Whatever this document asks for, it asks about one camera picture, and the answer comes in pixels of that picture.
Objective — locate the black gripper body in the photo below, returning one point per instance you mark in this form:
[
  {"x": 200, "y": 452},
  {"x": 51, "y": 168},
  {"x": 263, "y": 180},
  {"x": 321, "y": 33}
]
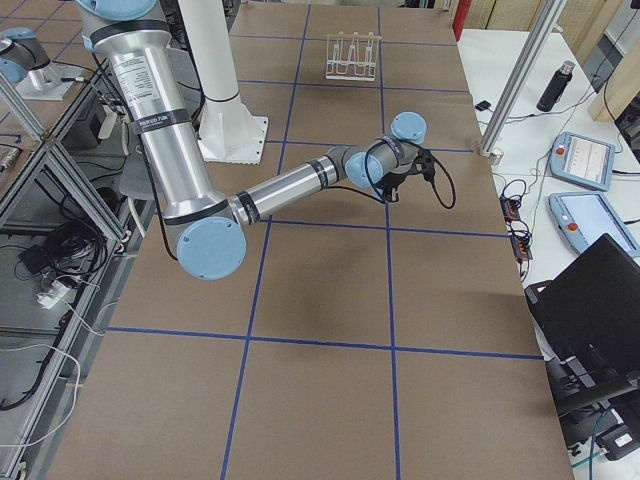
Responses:
[{"x": 391, "y": 183}]

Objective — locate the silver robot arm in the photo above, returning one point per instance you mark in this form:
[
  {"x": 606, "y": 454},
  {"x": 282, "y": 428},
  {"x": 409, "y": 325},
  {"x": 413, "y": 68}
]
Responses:
[
  {"x": 27, "y": 66},
  {"x": 206, "y": 225}
]

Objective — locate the small black device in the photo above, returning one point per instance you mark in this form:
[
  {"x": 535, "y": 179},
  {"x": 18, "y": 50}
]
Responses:
[{"x": 483, "y": 105}]

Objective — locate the orange black USB hub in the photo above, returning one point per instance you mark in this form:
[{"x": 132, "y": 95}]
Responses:
[{"x": 519, "y": 232}]

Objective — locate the near blue teach pendant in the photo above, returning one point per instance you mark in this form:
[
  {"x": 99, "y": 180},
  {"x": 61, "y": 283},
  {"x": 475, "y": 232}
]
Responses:
[{"x": 583, "y": 217}]

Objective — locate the blue teach pendant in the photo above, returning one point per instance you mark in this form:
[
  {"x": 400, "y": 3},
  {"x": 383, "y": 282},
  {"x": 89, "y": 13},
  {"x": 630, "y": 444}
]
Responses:
[
  {"x": 583, "y": 217},
  {"x": 582, "y": 161}
]

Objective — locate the black water bottle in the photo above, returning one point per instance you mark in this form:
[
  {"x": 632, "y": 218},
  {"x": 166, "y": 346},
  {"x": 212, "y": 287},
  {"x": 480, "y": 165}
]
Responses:
[{"x": 556, "y": 87}]

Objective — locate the far blue teach pendant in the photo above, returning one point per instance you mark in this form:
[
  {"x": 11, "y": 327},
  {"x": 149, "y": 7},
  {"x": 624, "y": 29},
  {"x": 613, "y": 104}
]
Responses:
[{"x": 582, "y": 161}]

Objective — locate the black laptop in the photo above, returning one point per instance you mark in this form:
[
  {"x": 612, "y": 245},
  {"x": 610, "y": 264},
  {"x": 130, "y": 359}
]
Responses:
[{"x": 589, "y": 315}]

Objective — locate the white power adapter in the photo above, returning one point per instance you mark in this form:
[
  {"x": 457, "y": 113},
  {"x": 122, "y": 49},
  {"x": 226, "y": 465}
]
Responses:
[{"x": 52, "y": 296}]

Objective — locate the white wire cup rack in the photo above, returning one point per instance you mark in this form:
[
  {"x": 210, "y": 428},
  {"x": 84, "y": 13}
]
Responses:
[{"x": 352, "y": 57}]

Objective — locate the white central robot pedestal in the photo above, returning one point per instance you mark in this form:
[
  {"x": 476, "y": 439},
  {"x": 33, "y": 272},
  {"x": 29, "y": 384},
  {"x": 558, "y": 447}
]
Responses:
[{"x": 228, "y": 132}]

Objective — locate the aluminium frame post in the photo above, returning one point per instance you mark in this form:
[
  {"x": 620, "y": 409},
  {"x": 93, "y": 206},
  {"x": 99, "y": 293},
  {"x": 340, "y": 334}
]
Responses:
[{"x": 525, "y": 62}]

